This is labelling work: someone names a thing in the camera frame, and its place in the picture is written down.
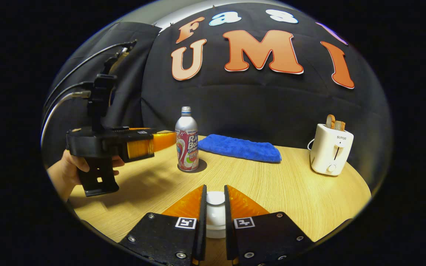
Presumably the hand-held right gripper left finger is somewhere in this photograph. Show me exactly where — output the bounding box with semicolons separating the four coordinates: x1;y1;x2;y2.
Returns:
120;185;208;266

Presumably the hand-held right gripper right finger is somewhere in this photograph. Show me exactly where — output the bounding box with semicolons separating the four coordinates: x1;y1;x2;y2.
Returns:
224;185;314;266

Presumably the silver water bottle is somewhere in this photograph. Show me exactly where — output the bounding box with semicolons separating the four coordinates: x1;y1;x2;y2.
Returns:
175;106;199;171

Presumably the dark round coaster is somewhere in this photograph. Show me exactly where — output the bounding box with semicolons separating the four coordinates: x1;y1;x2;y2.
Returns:
177;159;207;173

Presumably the blue towel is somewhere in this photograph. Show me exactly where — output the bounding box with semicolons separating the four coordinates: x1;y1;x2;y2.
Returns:
197;134;282;163

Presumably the white toaster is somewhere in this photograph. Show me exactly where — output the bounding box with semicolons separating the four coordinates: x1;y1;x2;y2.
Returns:
310;123;354;176

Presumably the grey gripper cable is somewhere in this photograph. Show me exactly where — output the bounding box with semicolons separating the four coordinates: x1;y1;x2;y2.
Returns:
41;91;91;148

